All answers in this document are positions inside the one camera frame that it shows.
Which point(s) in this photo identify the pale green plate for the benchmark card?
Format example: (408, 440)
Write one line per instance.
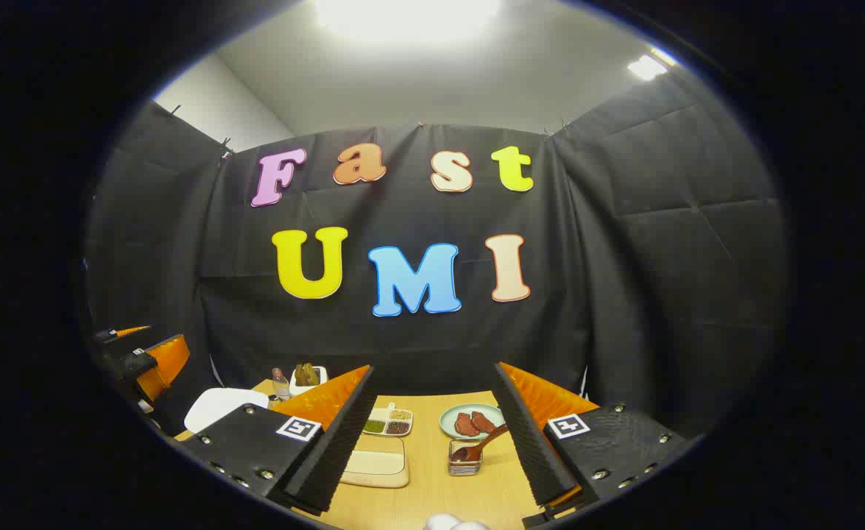
(448, 423)

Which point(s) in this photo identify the cream cutting board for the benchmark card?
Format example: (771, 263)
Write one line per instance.
(377, 464)

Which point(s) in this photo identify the metal chopstick holder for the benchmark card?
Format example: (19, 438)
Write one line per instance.
(465, 467)

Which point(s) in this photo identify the white divided grain tray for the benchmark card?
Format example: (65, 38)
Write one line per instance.
(388, 421)

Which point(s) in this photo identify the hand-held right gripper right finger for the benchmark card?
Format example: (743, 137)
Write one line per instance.
(531, 456)

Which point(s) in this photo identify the brown bread slice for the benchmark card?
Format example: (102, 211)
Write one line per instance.
(299, 374)
(312, 374)

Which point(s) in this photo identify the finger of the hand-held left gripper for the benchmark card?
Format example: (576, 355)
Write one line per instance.
(163, 364)
(119, 335)

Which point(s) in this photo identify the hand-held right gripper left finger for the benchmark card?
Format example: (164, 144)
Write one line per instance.
(329, 456)

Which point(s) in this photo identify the white rice cooker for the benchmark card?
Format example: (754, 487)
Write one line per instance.
(222, 405)

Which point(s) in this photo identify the red meat piece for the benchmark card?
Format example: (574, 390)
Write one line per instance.
(465, 425)
(484, 421)

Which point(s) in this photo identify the black backdrop cloth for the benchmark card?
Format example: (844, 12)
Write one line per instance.
(623, 294)

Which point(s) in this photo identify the small ceiling light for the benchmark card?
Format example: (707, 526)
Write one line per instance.
(647, 66)

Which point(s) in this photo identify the white toaster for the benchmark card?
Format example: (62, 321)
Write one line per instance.
(320, 375)

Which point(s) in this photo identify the small clear bottle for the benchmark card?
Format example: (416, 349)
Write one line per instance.
(280, 386)

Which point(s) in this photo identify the dark wooden spoon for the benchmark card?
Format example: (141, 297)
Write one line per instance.
(487, 440)

